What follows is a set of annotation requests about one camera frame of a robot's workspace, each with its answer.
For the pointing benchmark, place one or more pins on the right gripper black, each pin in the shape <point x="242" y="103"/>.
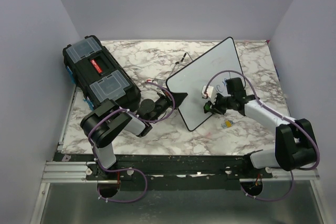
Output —
<point x="214" y="106"/>

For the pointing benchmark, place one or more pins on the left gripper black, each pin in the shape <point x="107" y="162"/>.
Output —
<point x="179" y="97"/>

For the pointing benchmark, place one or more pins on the green black whiteboard eraser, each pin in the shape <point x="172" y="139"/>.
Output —
<point x="207" y="107"/>

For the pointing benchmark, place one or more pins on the white whiteboard black frame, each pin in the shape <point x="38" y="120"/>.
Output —
<point x="214" y="66"/>

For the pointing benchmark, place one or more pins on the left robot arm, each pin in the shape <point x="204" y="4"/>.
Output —
<point x="106" y="122"/>

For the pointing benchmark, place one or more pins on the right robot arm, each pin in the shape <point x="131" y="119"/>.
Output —
<point x="295" y="143"/>

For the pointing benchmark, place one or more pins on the yellow grey small connector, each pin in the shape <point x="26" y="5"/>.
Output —
<point x="227" y="124"/>

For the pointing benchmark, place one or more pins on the black plastic toolbox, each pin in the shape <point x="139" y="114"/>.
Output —
<point x="97" y="73"/>

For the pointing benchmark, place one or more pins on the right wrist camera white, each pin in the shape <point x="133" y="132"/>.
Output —
<point x="210" y="93"/>

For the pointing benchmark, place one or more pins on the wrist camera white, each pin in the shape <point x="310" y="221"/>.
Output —
<point x="210" y="93"/>
<point x="158" y="84"/>

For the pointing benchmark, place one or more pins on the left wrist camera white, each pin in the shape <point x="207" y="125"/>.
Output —
<point x="158" y="84"/>

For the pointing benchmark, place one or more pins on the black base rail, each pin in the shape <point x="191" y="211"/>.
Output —
<point x="161" y="172"/>

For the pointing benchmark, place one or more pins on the aluminium extrusion frame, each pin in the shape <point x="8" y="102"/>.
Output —
<point x="56" y="171"/>

